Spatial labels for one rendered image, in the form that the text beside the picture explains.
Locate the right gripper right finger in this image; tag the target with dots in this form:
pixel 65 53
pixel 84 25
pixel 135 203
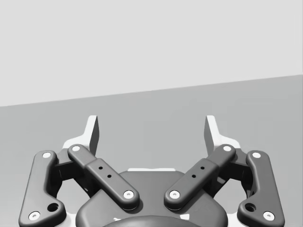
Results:
pixel 197 173

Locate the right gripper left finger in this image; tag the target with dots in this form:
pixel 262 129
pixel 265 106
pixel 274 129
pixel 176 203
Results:
pixel 106 175

